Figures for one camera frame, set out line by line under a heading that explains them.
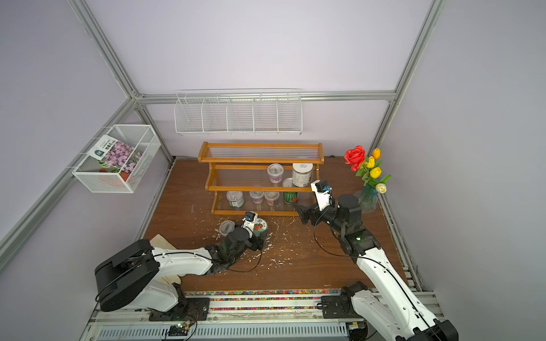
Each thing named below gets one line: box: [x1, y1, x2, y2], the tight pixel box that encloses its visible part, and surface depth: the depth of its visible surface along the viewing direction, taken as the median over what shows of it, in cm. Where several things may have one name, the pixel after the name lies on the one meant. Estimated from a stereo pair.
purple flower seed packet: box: [86, 134, 143, 182], surface depth 75 cm
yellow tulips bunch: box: [355, 147, 392, 194], surface depth 78 cm
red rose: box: [344, 144, 367, 172], surface depth 72 cm
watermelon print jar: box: [282, 177, 299, 206], surface depth 95 cm
